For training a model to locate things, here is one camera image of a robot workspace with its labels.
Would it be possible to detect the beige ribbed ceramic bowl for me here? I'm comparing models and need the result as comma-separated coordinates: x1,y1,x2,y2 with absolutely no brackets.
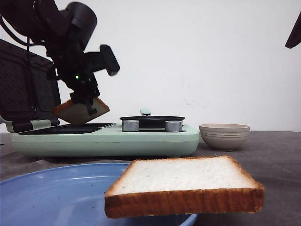
199,123,250,150

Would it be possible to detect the breakfast maker lid dark plate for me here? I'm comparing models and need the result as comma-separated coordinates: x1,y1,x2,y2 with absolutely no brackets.
0,40,61,133

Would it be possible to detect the grey table cloth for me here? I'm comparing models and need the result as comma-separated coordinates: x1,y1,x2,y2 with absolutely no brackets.
0,132,301,226

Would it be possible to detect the right silver control knob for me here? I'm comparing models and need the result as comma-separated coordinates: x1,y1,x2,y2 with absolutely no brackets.
165,121,182,132

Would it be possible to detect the black frying pan green handle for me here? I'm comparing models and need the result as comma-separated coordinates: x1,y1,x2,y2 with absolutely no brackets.
120,108,185,129

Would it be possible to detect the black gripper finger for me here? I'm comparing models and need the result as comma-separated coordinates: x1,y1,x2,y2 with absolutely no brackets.
285,13,301,48

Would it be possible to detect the left silver control knob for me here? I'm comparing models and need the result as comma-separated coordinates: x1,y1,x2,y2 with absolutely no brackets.
122,120,140,132

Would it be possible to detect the mint green breakfast maker base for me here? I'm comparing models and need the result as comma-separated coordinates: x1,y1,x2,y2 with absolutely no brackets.
12,123,199,157

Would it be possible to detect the blue plastic plate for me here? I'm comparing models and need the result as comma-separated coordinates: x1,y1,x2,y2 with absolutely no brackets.
0,163,197,226

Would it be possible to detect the silver control knob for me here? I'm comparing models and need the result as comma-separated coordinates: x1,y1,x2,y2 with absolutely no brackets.
122,120,140,132
165,121,182,132

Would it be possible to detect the white bread slice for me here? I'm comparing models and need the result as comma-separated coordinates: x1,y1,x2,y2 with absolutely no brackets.
104,155,265,218
53,97,110,126

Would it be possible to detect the black wrist camera gripper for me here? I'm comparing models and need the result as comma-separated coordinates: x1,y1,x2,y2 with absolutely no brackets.
84,44,120,76

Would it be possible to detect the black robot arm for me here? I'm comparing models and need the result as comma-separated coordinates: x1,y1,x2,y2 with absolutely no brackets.
0,0,105,116

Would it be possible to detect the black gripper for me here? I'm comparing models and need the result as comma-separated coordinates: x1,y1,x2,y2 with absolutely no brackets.
46,42,100,115

